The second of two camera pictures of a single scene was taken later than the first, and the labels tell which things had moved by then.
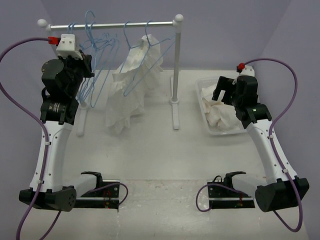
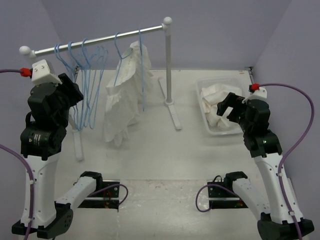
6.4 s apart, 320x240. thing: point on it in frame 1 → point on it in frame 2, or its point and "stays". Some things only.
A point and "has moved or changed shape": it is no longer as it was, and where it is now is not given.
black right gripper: [224, 83] → [232, 100]
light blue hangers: [102, 47] has moved or changed shape
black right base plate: [221, 197] stays
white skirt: [220, 115] stays
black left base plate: [106, 195] stays
